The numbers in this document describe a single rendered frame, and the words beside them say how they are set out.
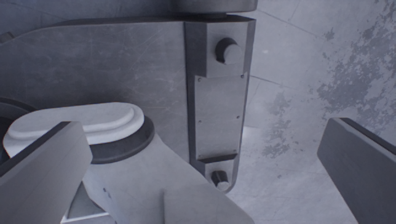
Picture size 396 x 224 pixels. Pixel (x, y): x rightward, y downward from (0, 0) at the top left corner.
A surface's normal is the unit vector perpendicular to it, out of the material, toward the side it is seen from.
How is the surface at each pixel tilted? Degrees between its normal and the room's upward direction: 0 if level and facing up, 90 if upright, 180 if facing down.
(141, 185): 90
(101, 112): 90
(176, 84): 0
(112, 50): 0
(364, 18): 0
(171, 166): 90
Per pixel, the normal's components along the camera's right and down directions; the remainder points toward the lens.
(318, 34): 0.21, 0.48
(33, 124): -0.01, -0.87
